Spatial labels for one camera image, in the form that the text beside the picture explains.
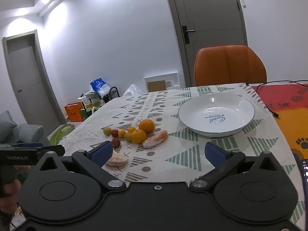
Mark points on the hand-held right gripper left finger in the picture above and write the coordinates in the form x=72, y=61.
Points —
x=103, y=152

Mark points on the green bag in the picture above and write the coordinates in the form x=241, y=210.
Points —
x=87, y=114

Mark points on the blue plastic bag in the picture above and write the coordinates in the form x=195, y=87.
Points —
x=97, y=85

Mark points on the white plastic bag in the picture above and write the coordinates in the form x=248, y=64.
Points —
x=132, y=90

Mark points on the white foam packaging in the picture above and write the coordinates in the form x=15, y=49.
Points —
x=156, y=78

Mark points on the large orange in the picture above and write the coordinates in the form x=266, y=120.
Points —
x=146, y=126

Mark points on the patterned tablecloth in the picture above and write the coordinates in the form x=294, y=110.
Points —
x=158, y=105

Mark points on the small orange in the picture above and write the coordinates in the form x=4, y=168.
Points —
x=138, y=136

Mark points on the grey door with black lock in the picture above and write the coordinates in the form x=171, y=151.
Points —
x=211, y=9

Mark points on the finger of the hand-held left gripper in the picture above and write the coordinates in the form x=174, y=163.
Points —
x=50, y=149
x=26, y=145

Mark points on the orange chair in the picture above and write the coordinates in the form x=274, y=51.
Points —
x=228, y=65

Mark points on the small yellow-green fruit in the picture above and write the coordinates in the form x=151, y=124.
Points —
x=107, y=131

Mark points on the grey sofa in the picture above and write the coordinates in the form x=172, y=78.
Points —
x=24, y=132

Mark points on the white plate with blue rim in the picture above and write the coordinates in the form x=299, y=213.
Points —
x=216, y=112

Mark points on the black metal rack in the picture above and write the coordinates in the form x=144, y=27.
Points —
x=113, y=92

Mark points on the small red fruit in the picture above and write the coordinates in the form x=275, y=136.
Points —
x=116, y=142
x=114, y=133

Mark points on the person's left hand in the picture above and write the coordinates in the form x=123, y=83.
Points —
x=9, y=189

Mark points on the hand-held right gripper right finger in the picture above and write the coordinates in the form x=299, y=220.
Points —
x=214, y=154

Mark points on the small yellow fruit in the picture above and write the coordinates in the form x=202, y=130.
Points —
x=121, y=133
x=128, y=137
x=131, y=129

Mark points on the orange box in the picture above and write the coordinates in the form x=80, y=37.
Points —
x=73, y=112

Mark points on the peeled orange segment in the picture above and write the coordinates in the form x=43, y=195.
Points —
x=155, y=139
x=118, y=161

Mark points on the green rug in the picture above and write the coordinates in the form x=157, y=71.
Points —
x=61, y=132

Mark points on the plain grey door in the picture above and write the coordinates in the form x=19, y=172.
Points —
x=26, y=81

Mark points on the red and orange mat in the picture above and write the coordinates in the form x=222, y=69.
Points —
x=288, y=105

